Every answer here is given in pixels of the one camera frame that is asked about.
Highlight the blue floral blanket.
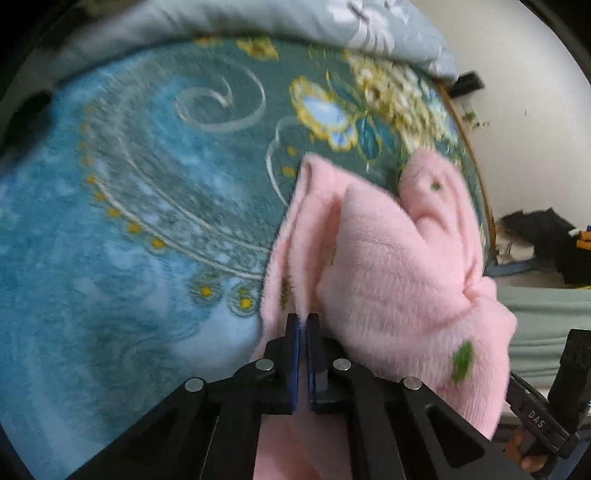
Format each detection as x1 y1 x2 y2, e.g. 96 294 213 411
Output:
0 36 491 480

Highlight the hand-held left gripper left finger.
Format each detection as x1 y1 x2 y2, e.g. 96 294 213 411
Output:
69 313 302 480

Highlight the pink fleece garment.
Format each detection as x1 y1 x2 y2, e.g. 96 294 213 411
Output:
253 151 518 480

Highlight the person's right hand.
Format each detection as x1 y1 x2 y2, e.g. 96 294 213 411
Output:
505 425 555 474

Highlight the grey-green cloth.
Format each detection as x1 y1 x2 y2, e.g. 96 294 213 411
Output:
498 286 591 377

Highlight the grey floral quilt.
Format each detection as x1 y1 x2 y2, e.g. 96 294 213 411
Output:
28 0 458 88

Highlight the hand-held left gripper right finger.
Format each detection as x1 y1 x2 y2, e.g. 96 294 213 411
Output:
305 313 532 480

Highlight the dark cloth pile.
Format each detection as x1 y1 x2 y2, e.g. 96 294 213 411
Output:
499 209 591 289

